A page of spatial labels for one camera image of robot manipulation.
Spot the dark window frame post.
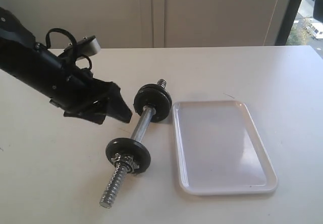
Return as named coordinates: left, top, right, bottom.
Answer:
left=275, top=0, right=302, bottom=46

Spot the white plastic tray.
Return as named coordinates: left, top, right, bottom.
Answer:
left=172, top=100, right=278, bottom=196

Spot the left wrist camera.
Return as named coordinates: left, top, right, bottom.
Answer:
left=77, top=35, right=101, bottom=59

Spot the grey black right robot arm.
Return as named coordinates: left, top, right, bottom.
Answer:
left=313, top=0, right=323, bottom=23

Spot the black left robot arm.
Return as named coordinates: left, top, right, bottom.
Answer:
left=1, top=8, right=132, bottom=125

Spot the left black camera cable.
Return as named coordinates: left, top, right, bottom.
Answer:
left=45, top=28, right=93, bottom=71

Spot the black rubber wheel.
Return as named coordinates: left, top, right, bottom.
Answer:
left=133, top=93, right=172, bottom=123

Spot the chrome spinlock collar nut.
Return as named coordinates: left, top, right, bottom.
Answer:
left=111, top=153, right=139, bottom=174

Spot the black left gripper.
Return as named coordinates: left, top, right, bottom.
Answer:
left=49, top=70, right=132, bottom=125

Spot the chrome dumbbell bar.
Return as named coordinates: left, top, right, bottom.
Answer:
left=99, top=79, right=167, bottom=208

